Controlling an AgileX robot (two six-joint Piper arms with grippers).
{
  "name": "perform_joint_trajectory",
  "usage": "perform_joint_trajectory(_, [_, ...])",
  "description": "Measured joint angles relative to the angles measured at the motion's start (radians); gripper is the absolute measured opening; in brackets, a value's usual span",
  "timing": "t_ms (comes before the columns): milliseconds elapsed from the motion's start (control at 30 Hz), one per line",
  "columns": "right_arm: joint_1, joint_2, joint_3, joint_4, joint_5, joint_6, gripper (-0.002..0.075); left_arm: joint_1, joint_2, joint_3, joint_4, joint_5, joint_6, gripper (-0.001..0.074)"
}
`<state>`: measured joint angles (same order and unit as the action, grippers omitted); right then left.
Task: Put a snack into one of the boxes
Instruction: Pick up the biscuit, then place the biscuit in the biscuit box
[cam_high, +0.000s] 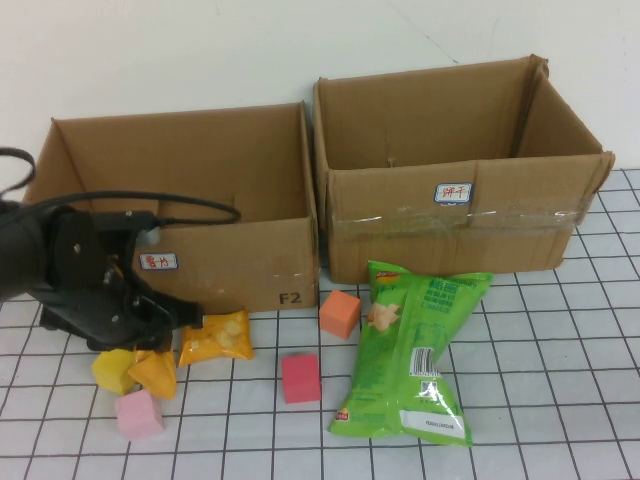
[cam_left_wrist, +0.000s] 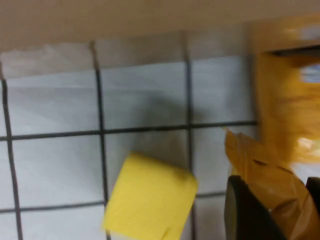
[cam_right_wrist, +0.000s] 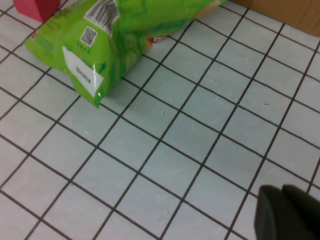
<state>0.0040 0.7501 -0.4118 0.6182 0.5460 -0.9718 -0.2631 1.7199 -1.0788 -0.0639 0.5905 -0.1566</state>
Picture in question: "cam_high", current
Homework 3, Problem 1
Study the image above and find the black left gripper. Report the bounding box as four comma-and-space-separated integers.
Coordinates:
41, 204, 206, 353

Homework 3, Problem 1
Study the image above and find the plain orange snack packet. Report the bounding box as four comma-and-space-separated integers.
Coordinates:
127, 348, 177, 400

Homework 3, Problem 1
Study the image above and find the orange cracker snack packet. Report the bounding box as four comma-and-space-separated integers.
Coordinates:
177, 309, 256, 369

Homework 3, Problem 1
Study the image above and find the green potato chips bag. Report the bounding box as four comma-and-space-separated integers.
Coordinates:
328, 259, 495, 449

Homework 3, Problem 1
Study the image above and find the yellow foam cube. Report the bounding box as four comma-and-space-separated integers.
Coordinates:
91, 348, 139, 394

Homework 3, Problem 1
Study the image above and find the pink foam cube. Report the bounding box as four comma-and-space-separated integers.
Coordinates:
113, 388, 165, 442

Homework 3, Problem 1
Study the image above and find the cardboard box printed F2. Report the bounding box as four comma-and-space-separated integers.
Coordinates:
22, 101, 321, 329

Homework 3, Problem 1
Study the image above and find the red foam cube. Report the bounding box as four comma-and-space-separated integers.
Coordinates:
280, 353, 322, 405

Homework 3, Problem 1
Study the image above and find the orange foam cube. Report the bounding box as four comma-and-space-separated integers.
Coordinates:
318, 289, 362, 342

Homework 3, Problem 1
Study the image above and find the cardboard box with clear tape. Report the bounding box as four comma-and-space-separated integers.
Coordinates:
312, 53, 615, 285

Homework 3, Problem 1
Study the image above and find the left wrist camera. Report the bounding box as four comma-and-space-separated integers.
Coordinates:
92, 209, 166, 247

